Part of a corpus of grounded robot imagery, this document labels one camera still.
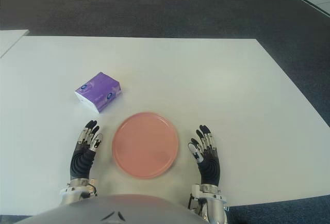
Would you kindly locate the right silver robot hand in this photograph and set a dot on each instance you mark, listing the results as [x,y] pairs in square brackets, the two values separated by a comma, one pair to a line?
[210,166]

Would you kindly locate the purple tissue paper pack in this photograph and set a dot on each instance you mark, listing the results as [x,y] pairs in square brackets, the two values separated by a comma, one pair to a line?
[99,92]

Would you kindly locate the round pink plate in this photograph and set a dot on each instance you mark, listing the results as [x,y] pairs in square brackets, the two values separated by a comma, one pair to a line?
[145,145]

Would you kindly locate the grey robot torso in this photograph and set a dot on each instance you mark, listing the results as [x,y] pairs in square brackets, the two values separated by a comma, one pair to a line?
[113,209]

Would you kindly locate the neighbouring white table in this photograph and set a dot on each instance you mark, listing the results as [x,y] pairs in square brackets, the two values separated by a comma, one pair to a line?
[11,40]

